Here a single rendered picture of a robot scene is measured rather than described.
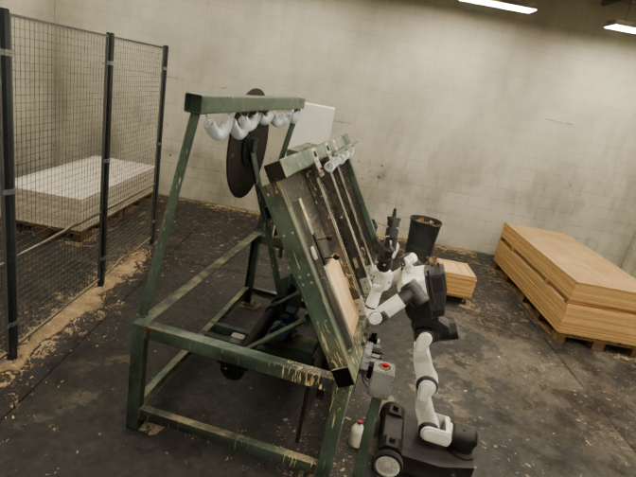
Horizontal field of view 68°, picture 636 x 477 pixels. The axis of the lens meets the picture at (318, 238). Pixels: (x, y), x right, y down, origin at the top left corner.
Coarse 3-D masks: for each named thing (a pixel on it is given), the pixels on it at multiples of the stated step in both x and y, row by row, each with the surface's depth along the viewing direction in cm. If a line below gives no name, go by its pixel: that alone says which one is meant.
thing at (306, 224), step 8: (296, 200) 273; (296, 208) 274; (304, 208) 277; (304, 216) 274; (304, 224) 276; (304, 232) 277; (312, 232) 279; (312, 240) 277; (320, 256) 279; (320, 264) 280; (320, 272) 282; (328, 280) 282; (328, 288) 283; (328, 296) 285; (336, 296) 286; (336, 304) 285; (336, 312) 287; (344, 320) 289; (344, 328) 288; (344, 336) 290; (352, 344) 290
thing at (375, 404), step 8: (376, 400) 272; (376, 408) 273; (368, 416) 276; (376, 416) 275; (368, 424) 277; (368, 432) 279; (368, 440) 280; (360, 448) 283; (368, 448) 282; (360, 456) 285; (360, 464) 286; (352, 472) 294; (360, 472) 288
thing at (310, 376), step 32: (224, 256) 417; (256, 256) 498; (192, 288) 350; (256, 288) 511; (288, 288) 398; (288, 320) 396; (192, 352) 390; (224, 352) 282; (256, 352) 284; (288, 352) 393; (320, 352) 303; (160, 384) 345; (320, 384) 274; (128, 416) 312; (160, 416) 306; (256, 448) 296
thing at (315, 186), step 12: (336, 156) 306; (312, 168) 309; (312, 180) 311; (312, 192) 313; (324, 192) 317; (324, 204) 314; (324, 216) 316; (336, 228) 321; (336, 240) 319; (336, 252) 321; (348, 264) 323; (348, 276) 324; (348, 288) 327; (360, 300) 327; (360, 312) 329
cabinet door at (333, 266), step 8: (328, 264) 298; (336, 264) 315; (328, 272) 294; (336, 272) 310; (336, 280) 305; (344, 280) 323; (336, 288) 300; (344, 288) 318; (344, 296) 312; (344, 304) 307; (352, 304) 323; (344, 312) 302; (352, 312) 318; (352, 320) 312; (352, 328) 306; (352, 336) 302
